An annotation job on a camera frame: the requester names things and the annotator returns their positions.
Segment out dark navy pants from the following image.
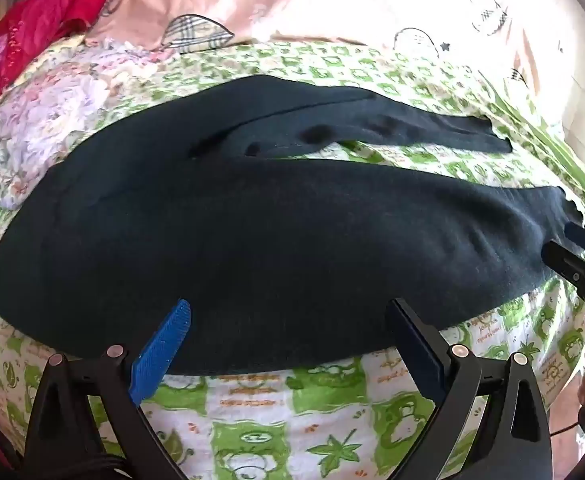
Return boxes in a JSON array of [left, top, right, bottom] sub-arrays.
[[0, 76, 582, 375]]

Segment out pink cartoon print quilt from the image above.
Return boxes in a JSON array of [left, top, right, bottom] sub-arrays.
[[84, 0, 585, 126]]

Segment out floral lilac pillow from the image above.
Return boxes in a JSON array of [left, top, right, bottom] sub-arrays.
[[0, 41, 173, 209]]

